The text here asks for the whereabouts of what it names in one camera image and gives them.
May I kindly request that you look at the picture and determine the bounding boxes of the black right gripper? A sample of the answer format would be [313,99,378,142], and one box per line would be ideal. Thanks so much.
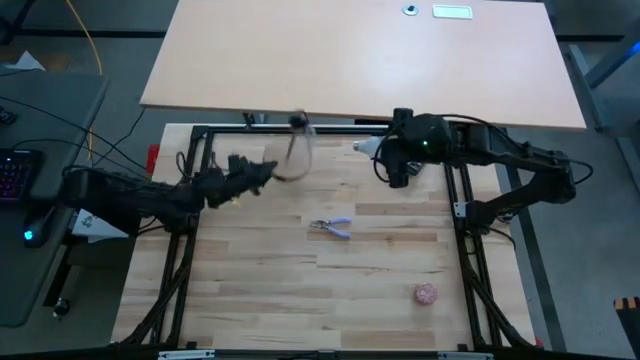
[370,107,456,166]

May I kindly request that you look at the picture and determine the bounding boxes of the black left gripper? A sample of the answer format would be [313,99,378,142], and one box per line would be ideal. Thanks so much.
[192,154,280,209]

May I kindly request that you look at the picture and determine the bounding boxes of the white lightbulb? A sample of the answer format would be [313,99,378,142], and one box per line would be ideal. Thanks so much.
[351,137,379,155]

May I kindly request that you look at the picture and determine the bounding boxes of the wooden base table lamp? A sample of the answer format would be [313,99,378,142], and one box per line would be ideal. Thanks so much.
[261,112,315,183]

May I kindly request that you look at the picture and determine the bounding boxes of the purple handled pliers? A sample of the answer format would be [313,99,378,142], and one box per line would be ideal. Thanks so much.
[308,216,353,240]

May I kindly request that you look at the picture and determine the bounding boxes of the light wooden desk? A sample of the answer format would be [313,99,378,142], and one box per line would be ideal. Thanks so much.
[139,0,587,131]

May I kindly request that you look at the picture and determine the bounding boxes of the white desk plate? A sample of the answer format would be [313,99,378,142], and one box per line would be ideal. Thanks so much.
[432,4,474,20]

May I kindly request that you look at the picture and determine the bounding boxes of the pink round scrubber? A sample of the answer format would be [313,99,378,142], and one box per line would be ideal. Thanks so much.
[412,282,439,307]

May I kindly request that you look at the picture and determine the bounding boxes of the white printed paper sheet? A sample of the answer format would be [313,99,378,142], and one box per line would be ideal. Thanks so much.
[71,207,132,245]

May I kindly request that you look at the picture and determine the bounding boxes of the grey metal table leg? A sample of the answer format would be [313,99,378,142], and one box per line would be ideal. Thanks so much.
[567,29,640,134]

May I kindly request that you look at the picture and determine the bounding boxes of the dark grey side desk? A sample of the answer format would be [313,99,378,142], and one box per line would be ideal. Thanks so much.
[0,69,110,329]

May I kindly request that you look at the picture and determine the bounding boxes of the black computer mouse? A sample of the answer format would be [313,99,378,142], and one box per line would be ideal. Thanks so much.
[21,205,57,250]

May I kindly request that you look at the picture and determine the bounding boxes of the brown cardboard sheet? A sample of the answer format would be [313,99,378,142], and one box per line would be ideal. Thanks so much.
[0,47,71,74]

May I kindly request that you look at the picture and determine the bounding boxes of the backlit black keyboard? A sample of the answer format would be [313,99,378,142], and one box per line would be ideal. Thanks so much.
[0,147,44,202]

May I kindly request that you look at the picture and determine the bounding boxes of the white crumpled paper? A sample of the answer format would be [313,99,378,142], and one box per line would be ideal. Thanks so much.
[9,49,46,71]

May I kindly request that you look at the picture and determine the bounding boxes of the orange striped black object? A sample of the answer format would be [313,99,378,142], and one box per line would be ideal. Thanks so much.
[613,294,640,360]

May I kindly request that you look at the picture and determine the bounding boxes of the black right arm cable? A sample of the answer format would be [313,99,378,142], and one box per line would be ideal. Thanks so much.
[371,112,501,185]

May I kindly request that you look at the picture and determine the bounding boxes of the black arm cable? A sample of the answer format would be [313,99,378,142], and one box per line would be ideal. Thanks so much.
[174,150,216,176]
[371,112,501,185]

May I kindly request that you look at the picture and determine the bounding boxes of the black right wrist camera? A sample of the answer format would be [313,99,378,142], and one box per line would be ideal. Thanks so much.
[387,158,410,190]

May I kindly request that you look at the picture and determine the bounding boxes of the black aluminium table frame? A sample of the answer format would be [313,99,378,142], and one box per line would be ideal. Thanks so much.
[110,115,547,360]

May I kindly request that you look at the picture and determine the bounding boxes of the silver aluminium rail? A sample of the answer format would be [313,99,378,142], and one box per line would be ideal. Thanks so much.
[219,123,396,130]

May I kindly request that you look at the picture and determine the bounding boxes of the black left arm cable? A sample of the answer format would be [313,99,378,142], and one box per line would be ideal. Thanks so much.
[174,150,216,176]

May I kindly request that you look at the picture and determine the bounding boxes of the black floor cable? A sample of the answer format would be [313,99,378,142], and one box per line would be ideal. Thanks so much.
[91,106,147,170]

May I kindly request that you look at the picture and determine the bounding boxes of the silver metal bracket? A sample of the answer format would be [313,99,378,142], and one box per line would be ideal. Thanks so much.
[437,351,494,360]
[158,349,216,360]

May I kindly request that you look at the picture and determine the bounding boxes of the yellow cable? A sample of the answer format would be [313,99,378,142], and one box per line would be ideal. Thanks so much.
[64,0,104,164]

